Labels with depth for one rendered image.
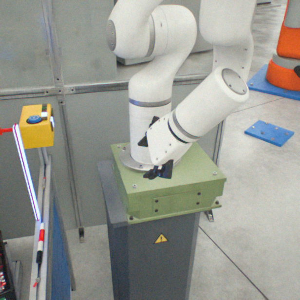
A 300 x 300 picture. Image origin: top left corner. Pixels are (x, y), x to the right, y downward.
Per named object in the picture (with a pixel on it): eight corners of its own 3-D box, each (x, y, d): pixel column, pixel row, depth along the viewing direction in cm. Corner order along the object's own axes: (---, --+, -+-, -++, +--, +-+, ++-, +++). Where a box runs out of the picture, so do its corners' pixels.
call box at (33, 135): (28, 130, 125) (22, 104, 119) (54, 127, 127) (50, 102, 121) (24, 153, 112) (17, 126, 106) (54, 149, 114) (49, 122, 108)
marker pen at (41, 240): (40, 222, 98) (35, 260, 87) (45, 221, 98) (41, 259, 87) (40, 225, 99) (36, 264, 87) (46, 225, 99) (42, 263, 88)
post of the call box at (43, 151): (41, 161, 127) (35, 134, 120) (49, 160, 127) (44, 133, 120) (41, 166, 124) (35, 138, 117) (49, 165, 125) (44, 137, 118)
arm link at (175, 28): (121, 95, 94) (118, 5, 82) (178, 86, 100) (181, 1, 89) (139, 110, 84) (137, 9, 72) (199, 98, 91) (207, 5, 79)
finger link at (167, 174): (168, 141, 75) (155, 152, 79) (174, 173, 71) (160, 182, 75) (173, 142, 75) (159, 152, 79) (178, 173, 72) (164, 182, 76)
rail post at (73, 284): (68, 285, 178) (44, 171, 134) (75, 284, 179) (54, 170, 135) (68, 291, 175) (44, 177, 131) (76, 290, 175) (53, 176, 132)
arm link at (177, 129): (171, 98, 69) (163, 106, 72) (179, 134, 65) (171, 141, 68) (200, 105, 74) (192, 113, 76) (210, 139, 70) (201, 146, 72)
